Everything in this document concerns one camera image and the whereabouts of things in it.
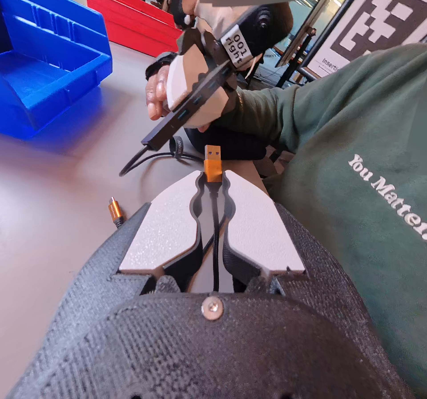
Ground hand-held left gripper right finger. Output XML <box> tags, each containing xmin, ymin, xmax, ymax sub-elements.
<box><xmin>222</xmin><ymin>169</ymin><xmax>307</xmax><ymax>275</ymax></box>

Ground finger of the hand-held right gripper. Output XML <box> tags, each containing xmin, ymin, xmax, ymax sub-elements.
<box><xmin>182</xmin><ymin>87</ymin><xmax>229</xmax><ymax>129</ymax></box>
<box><xmin>166</xmin><ymin>53</ymin><xmax>210</xmax><ymax>112</ymax></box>

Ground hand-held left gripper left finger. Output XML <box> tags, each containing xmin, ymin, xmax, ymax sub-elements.
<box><xmin>118</xmin><ymin>170</ymin><xmax>205</xmax><ymax>275</ymax></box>

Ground black usb hub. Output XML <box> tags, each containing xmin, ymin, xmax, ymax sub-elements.
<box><xmin>141</xmin><ymin>60</ymin><xmax>232</xmax><ymax>151</ymax></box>

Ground black usb cable orange plugs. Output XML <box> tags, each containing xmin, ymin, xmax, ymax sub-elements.
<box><xmin>107</xmin><ymin>145</ymin><xmax>231</xmax><ymax>293</ymax></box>

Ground blue plastic bin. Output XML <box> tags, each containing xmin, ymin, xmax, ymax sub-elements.
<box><xmin>0</xmin><ymin>0</ymin><xmax>112</xmax><ymax>139</ymax></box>

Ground person's right forearm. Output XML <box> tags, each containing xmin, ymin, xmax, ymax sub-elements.
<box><xmin>217</xmin><ymin>44</ymin><xmax>427</xmax><ymax>154</ymax></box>

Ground person's right hand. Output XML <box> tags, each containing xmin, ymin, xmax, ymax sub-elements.
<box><xmin>145</xmin><ymin>64</ymin><xmax>174</xmax><ymax>121</ymax></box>

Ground red plastic bin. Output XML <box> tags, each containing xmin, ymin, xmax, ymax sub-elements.
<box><xmin>83</xmin><ymin>0</ymin><xmax>183</xmax><ymax>53</ymax></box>

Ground black-white tag sign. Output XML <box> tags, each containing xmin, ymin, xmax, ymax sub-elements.
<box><xmin>307</xmin><ymin>0</ymin><xmax>427</xmax><ymax>78</ymax></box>

